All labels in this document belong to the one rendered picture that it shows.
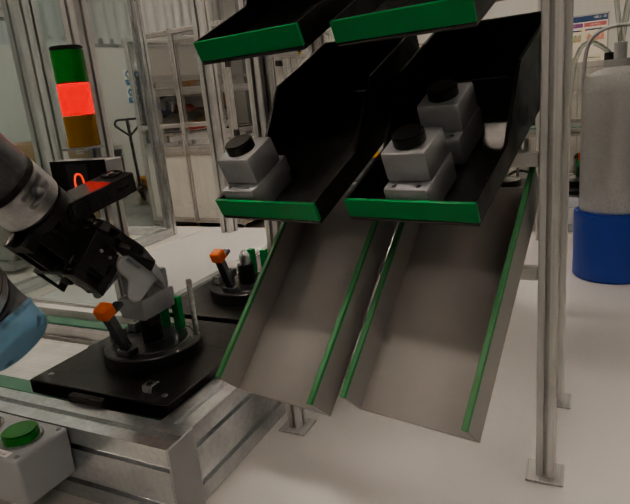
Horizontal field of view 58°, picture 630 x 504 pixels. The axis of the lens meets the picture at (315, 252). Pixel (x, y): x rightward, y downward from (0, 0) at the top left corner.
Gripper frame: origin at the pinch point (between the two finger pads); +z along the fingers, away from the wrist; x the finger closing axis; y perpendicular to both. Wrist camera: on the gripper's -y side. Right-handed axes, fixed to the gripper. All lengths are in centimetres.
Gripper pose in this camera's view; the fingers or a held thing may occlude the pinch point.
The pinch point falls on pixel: (146, 277)
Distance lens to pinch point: 84.2
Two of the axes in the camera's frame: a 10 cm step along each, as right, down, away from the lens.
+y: -2.6, 8.5, -4.5
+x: 9.0, 0.4, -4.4
